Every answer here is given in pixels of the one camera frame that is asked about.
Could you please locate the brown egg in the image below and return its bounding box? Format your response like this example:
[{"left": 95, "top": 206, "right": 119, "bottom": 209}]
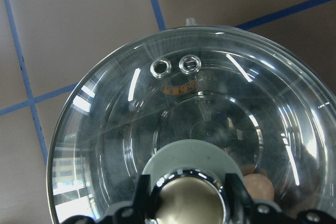
[{"left": 244, "top": 174, "right": 275, "bottom": 201}]

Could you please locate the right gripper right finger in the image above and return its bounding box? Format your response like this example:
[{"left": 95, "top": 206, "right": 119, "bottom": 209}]
[{"left": 224, "top": 173, "right": 335, "bottom": 223}]

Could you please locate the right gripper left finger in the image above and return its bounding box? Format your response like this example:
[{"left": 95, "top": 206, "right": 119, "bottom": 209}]
[{"left": 62, "top": 175, "right": 151, "bottom": 224}]

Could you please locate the glass pot lid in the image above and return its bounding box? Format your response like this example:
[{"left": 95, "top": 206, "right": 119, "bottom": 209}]
[{"left": 47, "top": 26, "right": 335, "bottom": 223}]

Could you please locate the mint green cooking pot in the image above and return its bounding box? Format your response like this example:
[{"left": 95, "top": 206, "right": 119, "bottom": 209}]
[{"left": 167, "top": 17, "right": 336, "bottom": 104}]

